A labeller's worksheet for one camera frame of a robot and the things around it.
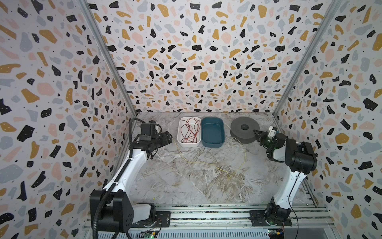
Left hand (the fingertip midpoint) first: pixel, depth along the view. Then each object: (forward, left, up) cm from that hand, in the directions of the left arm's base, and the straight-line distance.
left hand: (167, 135), depth 83 cm
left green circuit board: (-44, +7, -20) cm, 48 cm away
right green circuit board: (-45, -53, -21) cm, 73 cm away
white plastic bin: (+13, -4, -18) cm, 23 cm away
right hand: (+12, -54, -9) cm, 56 cm away
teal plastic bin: (+16, -28, -18) cm, 37 cm away
